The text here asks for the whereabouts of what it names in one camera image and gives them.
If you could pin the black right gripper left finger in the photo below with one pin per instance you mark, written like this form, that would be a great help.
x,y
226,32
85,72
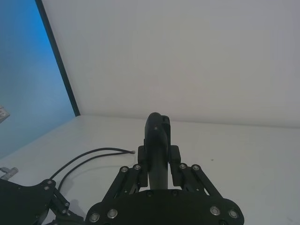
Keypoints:
x,y
127,180

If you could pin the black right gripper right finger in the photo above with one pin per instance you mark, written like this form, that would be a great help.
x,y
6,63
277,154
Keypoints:
x,y
194,180

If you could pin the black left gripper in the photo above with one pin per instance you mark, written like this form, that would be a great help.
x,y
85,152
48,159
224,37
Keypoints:
x,y
21,204

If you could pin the small grey object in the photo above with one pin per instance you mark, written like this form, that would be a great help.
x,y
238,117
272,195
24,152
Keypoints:
x,y
3,115

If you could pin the blue panel with black frame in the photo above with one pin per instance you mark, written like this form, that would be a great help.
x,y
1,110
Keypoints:
x,y
28,70

